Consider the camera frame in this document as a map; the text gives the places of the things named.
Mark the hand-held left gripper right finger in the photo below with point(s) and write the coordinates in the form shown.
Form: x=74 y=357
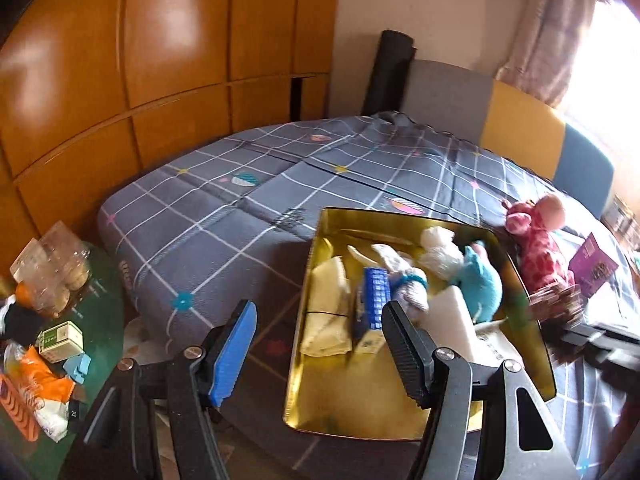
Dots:
x=405 y=355

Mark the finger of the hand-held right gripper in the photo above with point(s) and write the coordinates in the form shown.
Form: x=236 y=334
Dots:
x=600 y=336

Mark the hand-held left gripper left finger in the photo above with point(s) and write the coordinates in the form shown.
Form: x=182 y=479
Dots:
x=232 y=355

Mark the white sponge block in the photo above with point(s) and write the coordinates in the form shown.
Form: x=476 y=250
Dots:
x=450 y=320

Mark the brown satin scrunchie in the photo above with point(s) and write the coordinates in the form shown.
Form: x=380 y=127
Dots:
x=555 y=300

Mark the blue tissue packet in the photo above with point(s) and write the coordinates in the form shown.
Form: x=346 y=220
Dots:
x=372 y=300

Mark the white plush toy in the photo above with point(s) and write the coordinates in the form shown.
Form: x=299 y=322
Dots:
x=410 y=290

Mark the beige cloth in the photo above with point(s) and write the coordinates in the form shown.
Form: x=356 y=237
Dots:
x=325 y=310

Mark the gold metal tray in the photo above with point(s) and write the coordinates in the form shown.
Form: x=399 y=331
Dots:
x=320 y=400

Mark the teal plush toy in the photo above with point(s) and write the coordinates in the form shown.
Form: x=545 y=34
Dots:
x=480 y=285

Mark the white fluffy sock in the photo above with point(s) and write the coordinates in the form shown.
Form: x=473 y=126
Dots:
x=440 y=255

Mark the purple booklet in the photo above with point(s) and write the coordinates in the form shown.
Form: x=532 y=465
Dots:
x=592 y=265

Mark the pink giraffe plush toy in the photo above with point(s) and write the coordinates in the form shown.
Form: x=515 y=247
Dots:
x=540 y=250

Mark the grey plaid mattress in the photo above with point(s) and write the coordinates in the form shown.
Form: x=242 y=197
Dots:
x=210 y=220

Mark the green round table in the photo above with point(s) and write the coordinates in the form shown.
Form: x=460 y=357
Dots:
x=105 y=290

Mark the blue plastic clip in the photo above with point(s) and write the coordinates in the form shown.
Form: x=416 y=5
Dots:
x=77 y=367

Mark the white and green box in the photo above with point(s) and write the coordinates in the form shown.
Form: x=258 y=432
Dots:
x=60 y=342

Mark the clear plastic cookie container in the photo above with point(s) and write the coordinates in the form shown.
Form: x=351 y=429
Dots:
x=65 y=275

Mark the orange snack packet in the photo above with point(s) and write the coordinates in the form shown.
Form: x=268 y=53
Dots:
x=45 y=380

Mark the black cloth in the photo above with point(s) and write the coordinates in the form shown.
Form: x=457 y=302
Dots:
x=22 y=322

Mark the grey yellow blue headboard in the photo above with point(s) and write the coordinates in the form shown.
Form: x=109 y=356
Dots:
x=520 y=115

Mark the window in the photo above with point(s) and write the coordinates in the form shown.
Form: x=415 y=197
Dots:
x=610 y=85

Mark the black rolled mat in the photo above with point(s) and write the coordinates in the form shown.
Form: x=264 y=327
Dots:
x=387 y=75

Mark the pale patterned curtain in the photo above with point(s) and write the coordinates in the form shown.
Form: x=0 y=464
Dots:
x=545 y=35

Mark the wooden wardrobe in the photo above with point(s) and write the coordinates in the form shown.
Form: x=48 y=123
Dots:
x=175 y=35

